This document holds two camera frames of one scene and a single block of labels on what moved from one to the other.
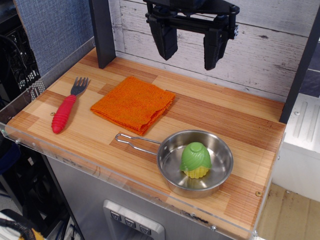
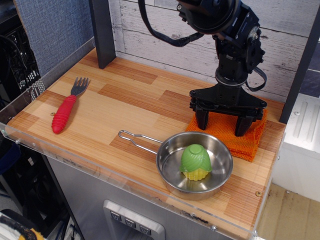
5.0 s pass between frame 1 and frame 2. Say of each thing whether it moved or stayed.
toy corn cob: stayed
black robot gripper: moved
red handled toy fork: stayed
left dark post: stayed
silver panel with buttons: stayed
